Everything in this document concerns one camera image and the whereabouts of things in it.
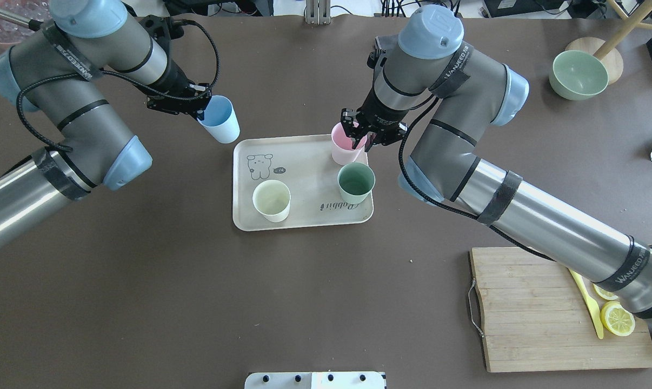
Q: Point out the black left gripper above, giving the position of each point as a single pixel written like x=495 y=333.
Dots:
x=175 y=82

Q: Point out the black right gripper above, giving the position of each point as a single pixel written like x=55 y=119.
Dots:
x=379 y=118

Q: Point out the blue plastic cup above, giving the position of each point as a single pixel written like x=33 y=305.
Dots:
x=221 y=120

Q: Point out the pink plastic cup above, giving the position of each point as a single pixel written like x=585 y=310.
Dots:
x=342 y=150

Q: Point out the green plastic cup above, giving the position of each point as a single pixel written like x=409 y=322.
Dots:
x=355 y=181

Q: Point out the cream white plastic cup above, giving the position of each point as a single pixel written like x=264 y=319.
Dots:
x=272 y=199

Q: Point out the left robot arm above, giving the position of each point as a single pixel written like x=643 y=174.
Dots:
x=50 y=78

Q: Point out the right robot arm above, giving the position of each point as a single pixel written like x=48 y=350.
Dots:
x=471 y=92

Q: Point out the metal tongs in bowl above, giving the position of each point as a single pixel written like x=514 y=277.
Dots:
x=22 y=21

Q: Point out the green plastic bowl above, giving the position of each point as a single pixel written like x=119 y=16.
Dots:
x=577 y=75

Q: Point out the pink ribbed bowl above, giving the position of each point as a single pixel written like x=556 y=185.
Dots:
x=11 y=33

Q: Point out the bamboo cutting board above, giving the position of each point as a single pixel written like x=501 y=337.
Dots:
x=533 y=318

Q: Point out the wooden stand with round base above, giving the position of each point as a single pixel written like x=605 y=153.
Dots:
x=606 y=50

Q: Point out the yellow plastic knife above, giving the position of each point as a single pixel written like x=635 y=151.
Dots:
x=591 y=304

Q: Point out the upper lemon slice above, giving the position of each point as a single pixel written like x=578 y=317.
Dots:
x=607 y=295

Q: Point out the lemon slice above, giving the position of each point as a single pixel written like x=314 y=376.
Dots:
x=617 y=320
x=607 y=295

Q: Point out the lower lemon slice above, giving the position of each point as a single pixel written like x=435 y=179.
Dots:
x=617 y=320

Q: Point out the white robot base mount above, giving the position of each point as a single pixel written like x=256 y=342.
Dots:
x=327 y=379

